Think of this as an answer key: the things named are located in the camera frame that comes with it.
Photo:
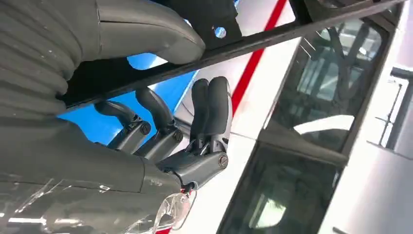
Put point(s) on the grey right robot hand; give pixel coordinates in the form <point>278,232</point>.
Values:
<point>80,168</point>

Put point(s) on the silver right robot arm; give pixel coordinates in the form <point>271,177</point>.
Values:
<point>32,48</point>

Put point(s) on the red barrier belt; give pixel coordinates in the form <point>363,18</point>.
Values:
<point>251,64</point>

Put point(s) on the white car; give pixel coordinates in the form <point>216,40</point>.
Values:
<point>267,97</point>

